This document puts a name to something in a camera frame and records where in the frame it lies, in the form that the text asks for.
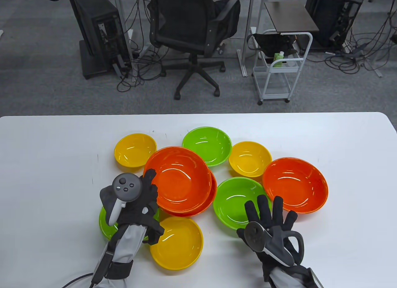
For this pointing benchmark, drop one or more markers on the person's right hand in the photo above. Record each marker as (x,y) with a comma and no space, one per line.
(274,223)

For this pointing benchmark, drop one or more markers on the person's left hand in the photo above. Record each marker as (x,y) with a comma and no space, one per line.
(139,213)

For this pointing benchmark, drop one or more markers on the grey handheld controller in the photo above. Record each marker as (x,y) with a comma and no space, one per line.
(125,187)
(255,235)

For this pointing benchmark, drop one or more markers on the green bowl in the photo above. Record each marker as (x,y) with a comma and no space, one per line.
(232,198)
(103,223)
(209,142)

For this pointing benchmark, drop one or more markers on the orange bowl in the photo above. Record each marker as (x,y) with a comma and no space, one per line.
(180,176)
(207,204)
(294,185)

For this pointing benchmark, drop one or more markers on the yellow bowl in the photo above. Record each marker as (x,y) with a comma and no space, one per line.
(133,150)
(250,159)
(180,246)

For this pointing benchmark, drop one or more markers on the white utility cart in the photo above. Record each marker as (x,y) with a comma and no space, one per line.
(280,71)

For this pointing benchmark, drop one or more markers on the green bottle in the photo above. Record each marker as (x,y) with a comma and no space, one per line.
(278,60)

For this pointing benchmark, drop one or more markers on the black bag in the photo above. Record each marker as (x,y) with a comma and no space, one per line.
(273,41)

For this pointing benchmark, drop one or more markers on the black computer tower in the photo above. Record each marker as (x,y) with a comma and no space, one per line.
(332,12)
(96,27)

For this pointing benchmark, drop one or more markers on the black office chair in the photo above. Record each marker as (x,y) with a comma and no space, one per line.
(186,21)

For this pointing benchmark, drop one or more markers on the brown side table top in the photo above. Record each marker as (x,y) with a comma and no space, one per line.
(290,16)

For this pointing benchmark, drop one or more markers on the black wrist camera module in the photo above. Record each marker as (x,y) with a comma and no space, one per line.
(102,266)
(316,280)

